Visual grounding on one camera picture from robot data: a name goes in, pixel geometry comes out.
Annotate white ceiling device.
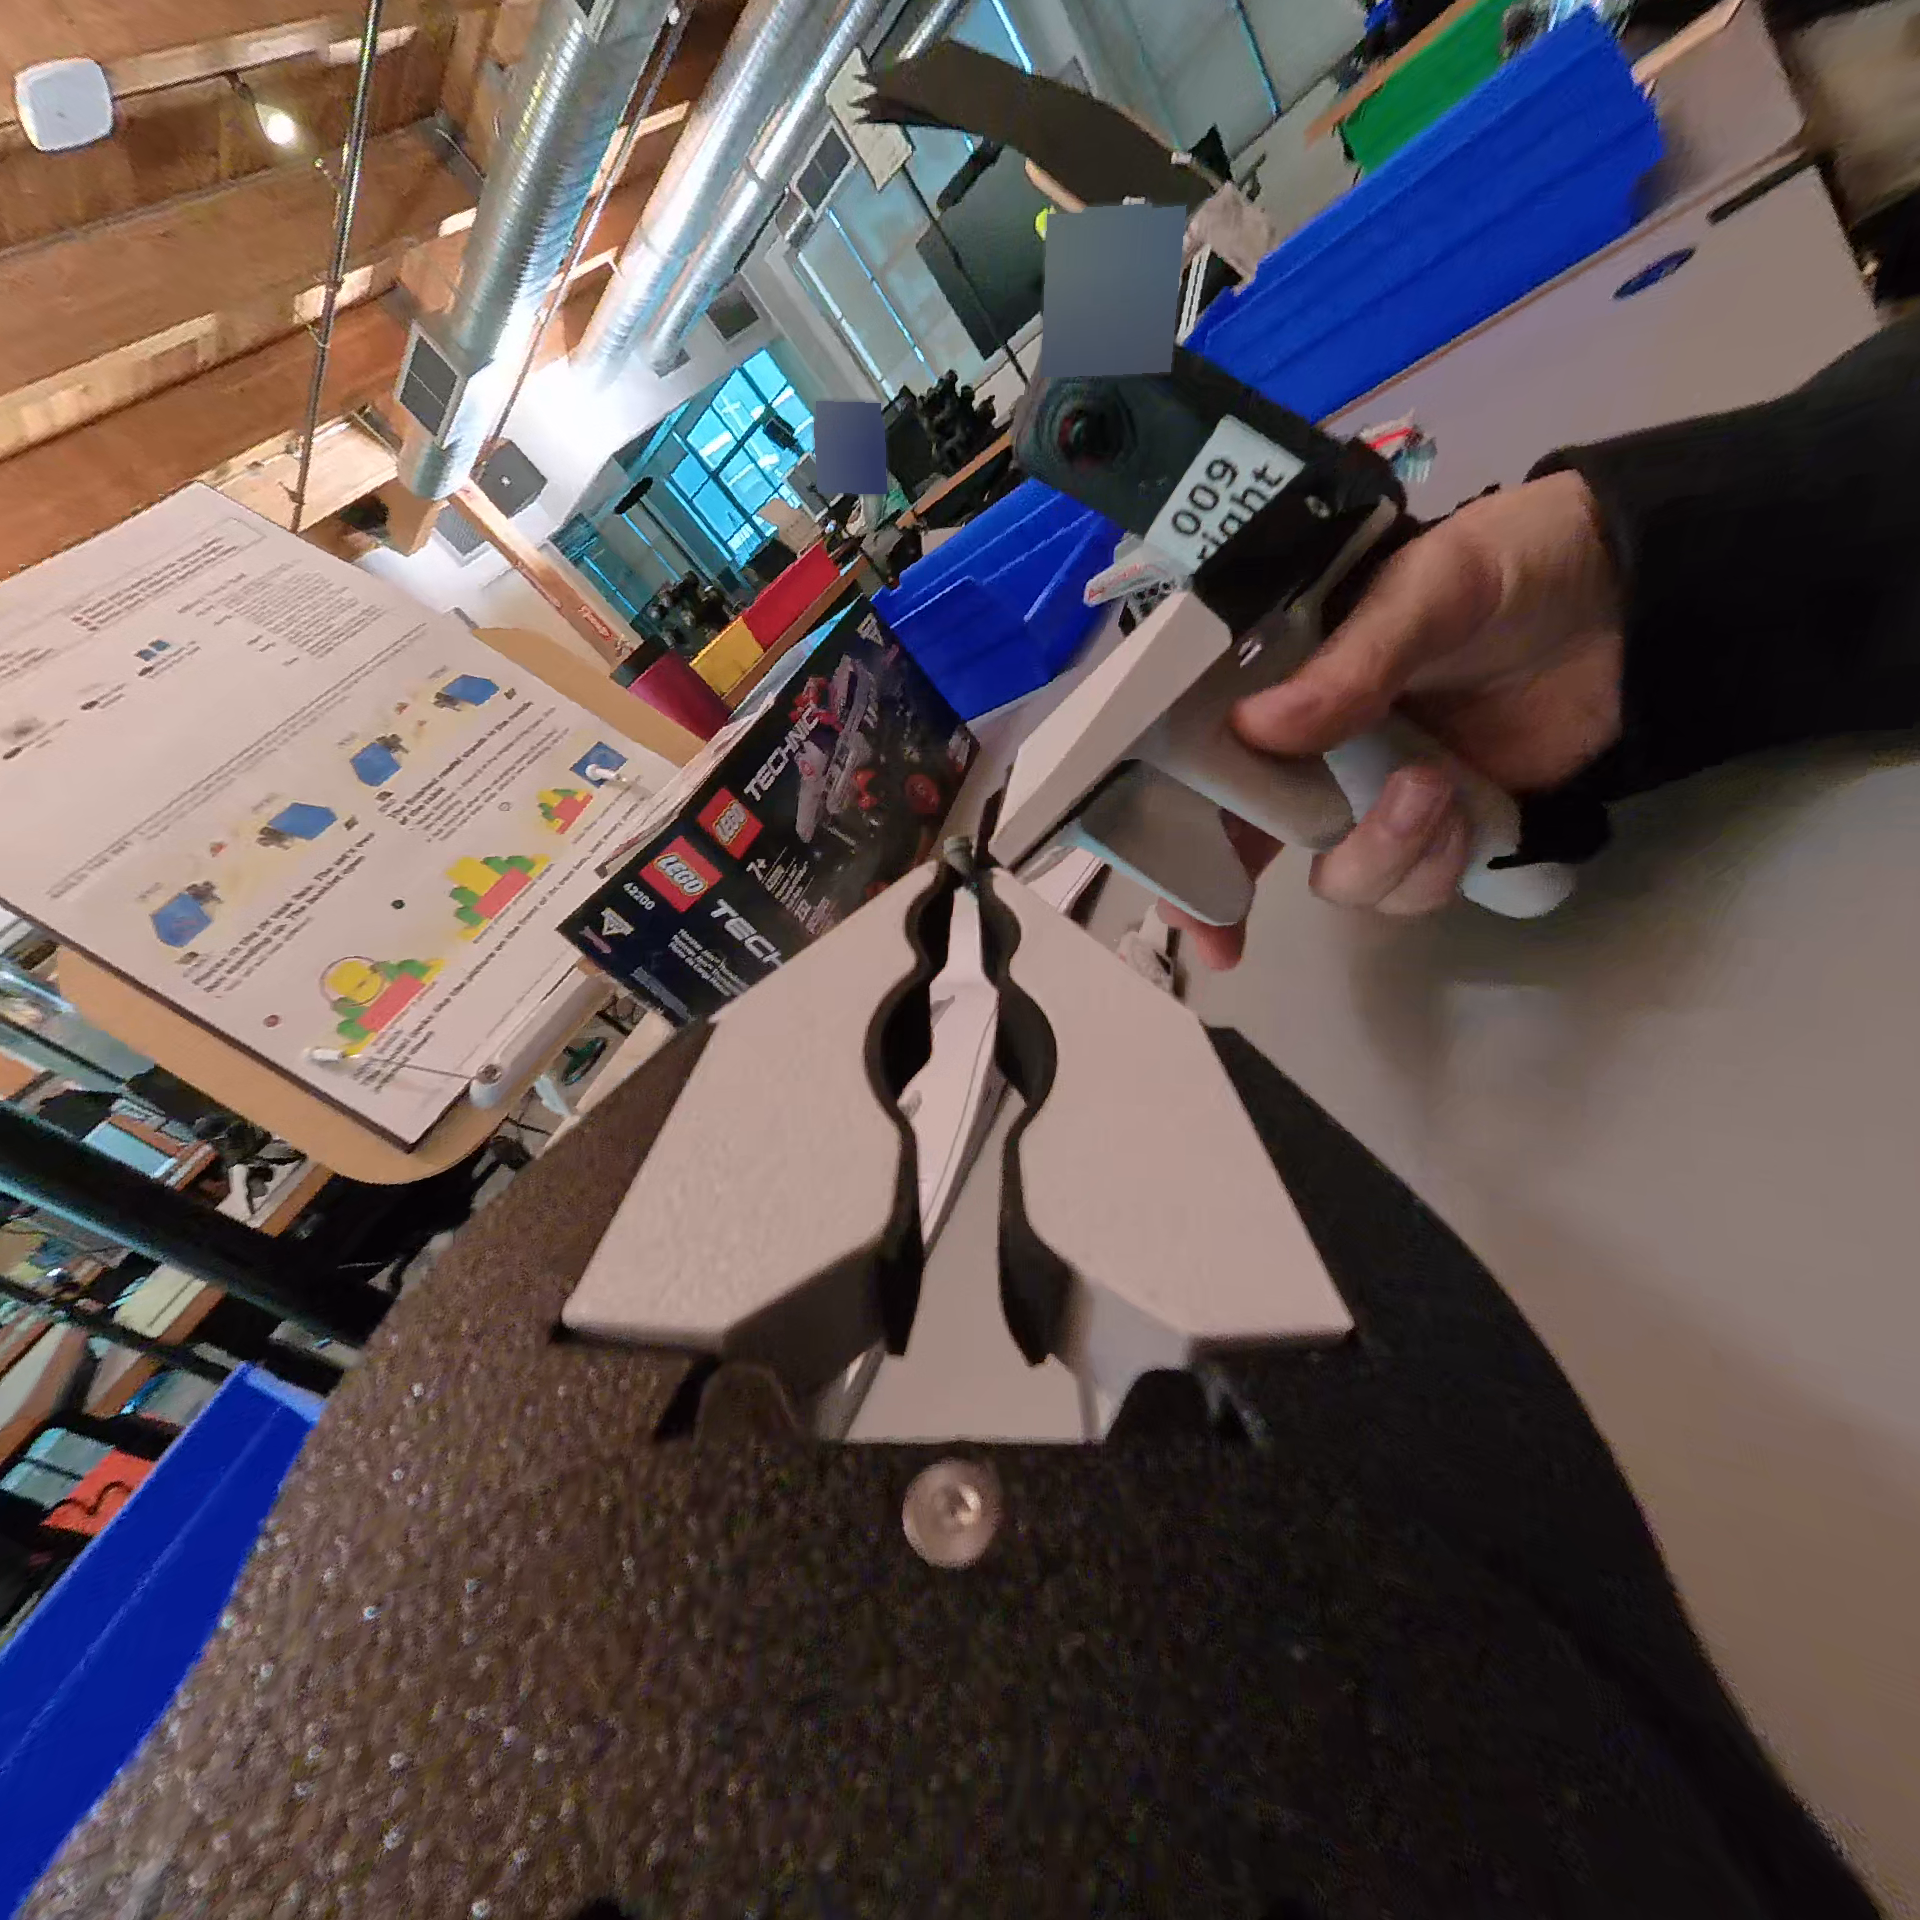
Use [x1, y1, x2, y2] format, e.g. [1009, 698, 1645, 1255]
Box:
[15, 56, 120, 156]

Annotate red and yellow blocks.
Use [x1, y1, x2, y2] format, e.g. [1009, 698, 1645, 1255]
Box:
[626, 542, 843, 740]

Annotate printed instruction sheet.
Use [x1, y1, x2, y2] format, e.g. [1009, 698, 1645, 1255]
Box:
[0, 483, 685, 1150]

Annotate silver ventilation duct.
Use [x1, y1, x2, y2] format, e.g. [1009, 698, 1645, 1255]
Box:
[392, 0, 681, 505]
[576, 0, 963, 380]

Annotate person's right hand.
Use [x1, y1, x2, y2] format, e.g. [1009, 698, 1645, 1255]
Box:
[1154, 468, 1635, 975]

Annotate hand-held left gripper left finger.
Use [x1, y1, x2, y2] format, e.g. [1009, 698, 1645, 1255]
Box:
[558, 863, 963, 1442]

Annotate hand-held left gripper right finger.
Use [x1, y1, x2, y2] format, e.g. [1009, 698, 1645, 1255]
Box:
[960, 866, 1360, 1447]

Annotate brown wooden board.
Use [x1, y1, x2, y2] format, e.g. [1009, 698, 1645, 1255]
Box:
[0, 623, 708, 1190]

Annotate green board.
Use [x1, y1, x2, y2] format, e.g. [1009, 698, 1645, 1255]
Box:
[1332, 0, 1520, 170]

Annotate black toy set box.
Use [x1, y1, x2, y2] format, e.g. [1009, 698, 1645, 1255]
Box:
[558, 600, 985, 1030]

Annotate large blue storage bin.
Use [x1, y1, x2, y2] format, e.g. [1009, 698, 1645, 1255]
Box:
[1193, 7, 1671, 426]

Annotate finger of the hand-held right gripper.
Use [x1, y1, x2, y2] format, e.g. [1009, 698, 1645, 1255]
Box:
[1069, 785, 1262, 929]
[986, 589, 1238, 877]

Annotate person's right forearm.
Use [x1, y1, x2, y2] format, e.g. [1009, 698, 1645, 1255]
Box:
[1527, 319, 1920, 872]

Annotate black metal railing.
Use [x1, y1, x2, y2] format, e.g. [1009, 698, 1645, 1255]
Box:
[0, 1107, 396, 1345]

